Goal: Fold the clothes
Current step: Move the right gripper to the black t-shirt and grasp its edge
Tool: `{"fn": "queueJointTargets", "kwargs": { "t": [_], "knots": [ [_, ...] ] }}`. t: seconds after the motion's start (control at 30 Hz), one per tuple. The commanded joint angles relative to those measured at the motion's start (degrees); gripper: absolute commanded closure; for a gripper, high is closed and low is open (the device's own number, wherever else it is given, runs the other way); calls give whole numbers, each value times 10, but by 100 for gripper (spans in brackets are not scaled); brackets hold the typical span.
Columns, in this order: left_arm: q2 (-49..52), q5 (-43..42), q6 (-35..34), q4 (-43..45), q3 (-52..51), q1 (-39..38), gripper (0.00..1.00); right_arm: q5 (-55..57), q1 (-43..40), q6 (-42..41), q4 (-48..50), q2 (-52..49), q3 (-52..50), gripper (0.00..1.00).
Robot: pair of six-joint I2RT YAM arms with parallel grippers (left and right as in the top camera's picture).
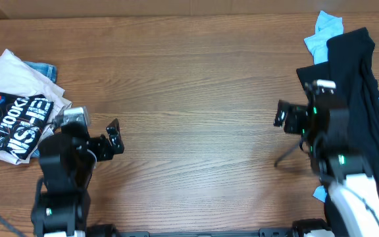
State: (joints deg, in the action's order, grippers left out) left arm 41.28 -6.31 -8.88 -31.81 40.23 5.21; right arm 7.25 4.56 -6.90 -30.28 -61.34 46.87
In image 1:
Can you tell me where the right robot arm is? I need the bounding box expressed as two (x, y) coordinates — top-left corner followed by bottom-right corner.
(274, 86), (379, 236)

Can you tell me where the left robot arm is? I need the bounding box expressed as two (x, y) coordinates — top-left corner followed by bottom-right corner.
(31, 118), (124, 236)

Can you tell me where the folded white garment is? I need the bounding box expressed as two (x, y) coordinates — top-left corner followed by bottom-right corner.
(0, 49), (72, 165)

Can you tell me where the black printed folded t-shirt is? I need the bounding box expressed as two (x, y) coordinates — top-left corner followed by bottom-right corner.
(0, 92), (54, 163)

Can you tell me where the light blue t-shirt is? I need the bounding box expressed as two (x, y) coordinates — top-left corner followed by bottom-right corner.
(303, 10), (379, 203)

